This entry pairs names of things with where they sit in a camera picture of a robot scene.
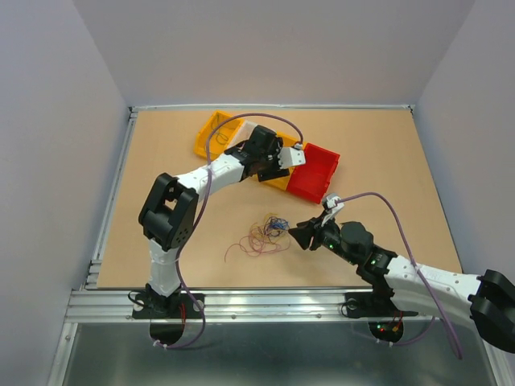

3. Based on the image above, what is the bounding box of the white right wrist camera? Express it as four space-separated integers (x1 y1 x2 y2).
321 193 344 226

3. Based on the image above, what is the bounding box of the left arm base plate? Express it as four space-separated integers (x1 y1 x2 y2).
127 289 206 350

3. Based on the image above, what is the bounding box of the red bin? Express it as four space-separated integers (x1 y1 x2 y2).
286 143 340 203

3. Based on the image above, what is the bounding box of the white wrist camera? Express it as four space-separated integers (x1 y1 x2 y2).
278 143 306 169
321 193 344 226

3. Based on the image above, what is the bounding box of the yellow bin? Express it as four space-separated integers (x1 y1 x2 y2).
193 110 243 161
260 132 297 191

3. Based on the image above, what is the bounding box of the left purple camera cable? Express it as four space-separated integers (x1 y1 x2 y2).
151 113 305 350

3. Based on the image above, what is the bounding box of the near yellow bin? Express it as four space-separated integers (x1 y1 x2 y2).
260 132 297 191

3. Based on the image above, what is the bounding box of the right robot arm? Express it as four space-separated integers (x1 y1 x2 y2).
289 216 514 353

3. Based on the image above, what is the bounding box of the purple camera cable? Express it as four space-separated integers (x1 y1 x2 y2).
151 113 305 350
342 191 464 359

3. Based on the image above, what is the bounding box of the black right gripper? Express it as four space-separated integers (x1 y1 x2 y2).
287 210 358 265

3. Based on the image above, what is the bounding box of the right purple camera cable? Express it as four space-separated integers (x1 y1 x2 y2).
342 191 464 359

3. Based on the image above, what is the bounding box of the far yellow bin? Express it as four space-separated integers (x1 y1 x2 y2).
193 110 243 161

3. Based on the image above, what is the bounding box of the aluminium table frame rail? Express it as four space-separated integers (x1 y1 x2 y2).
48 105 514 385

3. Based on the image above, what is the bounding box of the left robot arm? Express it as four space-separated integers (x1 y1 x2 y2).
133 125 289 317

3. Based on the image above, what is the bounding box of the white bin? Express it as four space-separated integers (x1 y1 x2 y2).
229 120 258 147

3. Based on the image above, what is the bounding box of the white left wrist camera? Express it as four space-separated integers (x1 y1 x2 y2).
278 143 306 169

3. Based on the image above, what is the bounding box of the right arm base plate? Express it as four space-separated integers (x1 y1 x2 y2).
340 292 418 345

